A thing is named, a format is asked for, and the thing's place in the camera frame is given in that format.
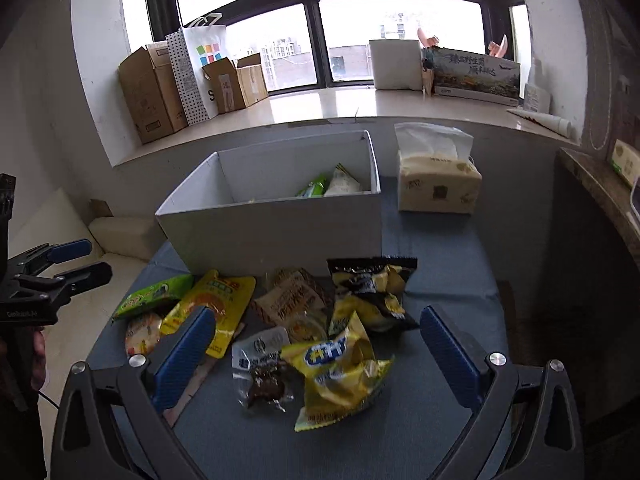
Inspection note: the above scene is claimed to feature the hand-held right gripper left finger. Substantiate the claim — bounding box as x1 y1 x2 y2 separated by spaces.
50 305 218 480

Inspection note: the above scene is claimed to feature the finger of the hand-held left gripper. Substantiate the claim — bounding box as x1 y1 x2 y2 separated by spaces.
10 261 113 311
5 239 92 278

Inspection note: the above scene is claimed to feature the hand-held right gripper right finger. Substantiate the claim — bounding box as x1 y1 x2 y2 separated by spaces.
419 304 586 480

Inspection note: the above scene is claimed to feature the pale pink packet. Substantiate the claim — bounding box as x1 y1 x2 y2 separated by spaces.
162 322 247 428

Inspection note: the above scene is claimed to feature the round cracker packet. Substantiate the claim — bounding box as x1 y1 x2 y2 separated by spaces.
125 310 166 358

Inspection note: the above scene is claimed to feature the green printed snack packet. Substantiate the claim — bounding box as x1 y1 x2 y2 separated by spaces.
111 274 195 321

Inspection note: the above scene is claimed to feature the yellow green-label snack packet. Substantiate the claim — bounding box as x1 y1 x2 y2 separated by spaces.
160 269 257 359

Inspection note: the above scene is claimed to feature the clear packet with dark snack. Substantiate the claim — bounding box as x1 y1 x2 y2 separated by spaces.
231 326 296 411

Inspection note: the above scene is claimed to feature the black yellow snack packet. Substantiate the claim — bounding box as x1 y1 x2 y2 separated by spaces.
328 290 421 336
326 256 418 297

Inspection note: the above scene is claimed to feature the yellow blue-label snack packet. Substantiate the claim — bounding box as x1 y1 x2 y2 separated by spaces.
280 310 378 377
294 355 396 433

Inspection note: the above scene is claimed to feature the beige brown snack packet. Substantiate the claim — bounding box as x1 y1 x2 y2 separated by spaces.
254 267 333 328

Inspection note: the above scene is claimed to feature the small yellow cracker packet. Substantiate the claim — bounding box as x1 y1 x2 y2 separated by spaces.
285 310 328 343

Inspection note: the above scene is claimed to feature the white cardboard box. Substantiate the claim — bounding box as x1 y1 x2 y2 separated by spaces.
155 130 383 278

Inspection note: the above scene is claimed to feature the person's left hand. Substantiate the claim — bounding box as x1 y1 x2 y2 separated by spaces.
31 327 49 394

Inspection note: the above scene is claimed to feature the cream sofa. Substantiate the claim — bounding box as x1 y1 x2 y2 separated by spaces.
7 187 171 376

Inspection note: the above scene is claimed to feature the dark side cabinet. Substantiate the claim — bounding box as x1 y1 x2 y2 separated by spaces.
552 147 640 441

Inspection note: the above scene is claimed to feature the soft tissue pack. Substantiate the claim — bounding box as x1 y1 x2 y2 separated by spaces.
394 122 483 216

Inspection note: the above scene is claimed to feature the large brown cardboard box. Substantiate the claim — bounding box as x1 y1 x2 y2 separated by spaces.
118 42 188 145

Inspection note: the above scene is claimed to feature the polka dot paper bag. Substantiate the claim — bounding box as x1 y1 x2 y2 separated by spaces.
165 27 211 126

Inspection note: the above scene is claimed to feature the white green snack packet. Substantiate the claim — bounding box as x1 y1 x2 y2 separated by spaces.
324 162 362 196

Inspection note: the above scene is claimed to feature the small green snack packet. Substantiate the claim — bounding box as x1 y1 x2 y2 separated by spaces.
296 174 331 197

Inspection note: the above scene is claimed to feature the small open cardboard box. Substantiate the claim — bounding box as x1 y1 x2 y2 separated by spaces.
201 52 269 114

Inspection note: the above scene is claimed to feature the white bag with coloured squares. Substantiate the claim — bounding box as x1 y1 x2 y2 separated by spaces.
181 11 228 118

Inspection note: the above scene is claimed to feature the white tube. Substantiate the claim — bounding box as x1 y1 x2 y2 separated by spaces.
507 107 573 137

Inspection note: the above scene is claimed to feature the pale yellow tissue box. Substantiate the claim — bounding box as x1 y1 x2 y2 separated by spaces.
607 139 640 188

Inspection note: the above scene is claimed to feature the white bottle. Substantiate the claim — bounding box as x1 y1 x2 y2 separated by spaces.
522 57 551 114

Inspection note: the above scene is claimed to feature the landscape printed box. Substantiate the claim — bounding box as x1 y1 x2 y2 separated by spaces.
431 47 521 103

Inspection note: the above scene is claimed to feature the stone windowsill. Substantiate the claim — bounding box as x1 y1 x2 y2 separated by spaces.
112 87 581 168

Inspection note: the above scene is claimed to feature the plain white box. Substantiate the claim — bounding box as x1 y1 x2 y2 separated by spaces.
368 38 423 92

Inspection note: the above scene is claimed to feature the white wall cord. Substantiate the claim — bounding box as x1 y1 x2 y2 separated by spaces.
582 0 617 152

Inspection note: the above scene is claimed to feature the dark window frame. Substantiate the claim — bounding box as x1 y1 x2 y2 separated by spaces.
142 0 531 95

